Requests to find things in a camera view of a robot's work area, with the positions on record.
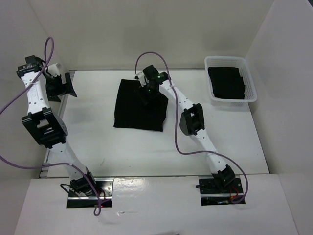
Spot black skirt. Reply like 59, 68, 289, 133
113, 79, 168, 132

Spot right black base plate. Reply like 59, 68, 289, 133
195, 177, 244, 206

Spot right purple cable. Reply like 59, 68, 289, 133
134, 51, 250, 204

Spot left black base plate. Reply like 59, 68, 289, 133
60, 178, 115, 208

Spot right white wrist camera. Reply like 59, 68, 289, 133
134, 71, 146, 86

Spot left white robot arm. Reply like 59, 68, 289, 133
17, 55, 97, 196

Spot black folded skirts stack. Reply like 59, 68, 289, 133
207, 67, 246, 99

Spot white plastic basket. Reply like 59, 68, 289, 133
204, 56, 257, 105

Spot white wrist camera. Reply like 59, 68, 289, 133
47, 63, 62, 77
134, 71, 146, 86

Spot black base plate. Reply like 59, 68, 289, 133
195, 177, 244, 206
60, 178, 115, 208

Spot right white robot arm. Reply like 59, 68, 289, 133
134, 65, 235, 192

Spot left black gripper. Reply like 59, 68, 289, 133
45, 72, 77, 102

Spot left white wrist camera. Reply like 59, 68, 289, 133
47, 63, 62, 77

